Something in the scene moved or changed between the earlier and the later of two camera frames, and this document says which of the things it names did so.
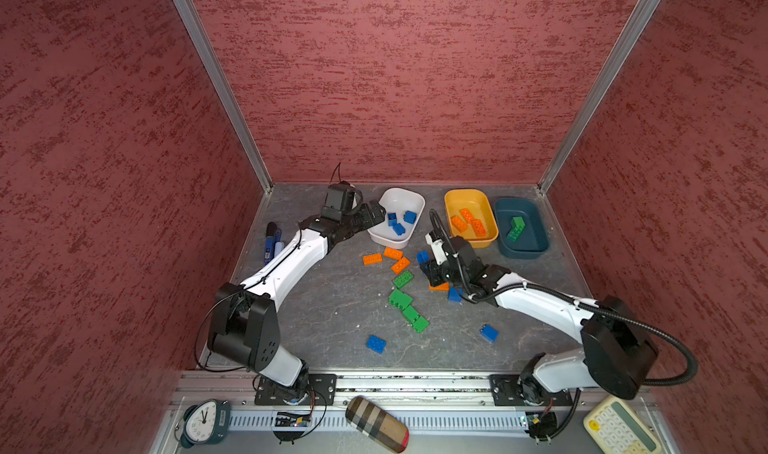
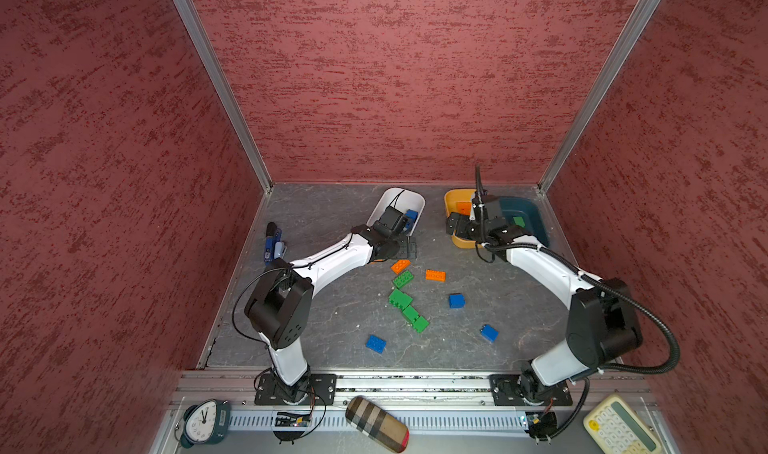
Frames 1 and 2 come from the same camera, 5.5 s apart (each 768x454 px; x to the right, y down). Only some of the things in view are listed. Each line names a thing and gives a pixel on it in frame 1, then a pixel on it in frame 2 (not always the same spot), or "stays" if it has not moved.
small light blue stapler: [279, 246] stays
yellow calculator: [617, 427] stays
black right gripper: [432, 275] -> [451, 223]
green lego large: [400, 299] stays
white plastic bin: [398, 201] stays
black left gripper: [368, 221] -> [404, 252]
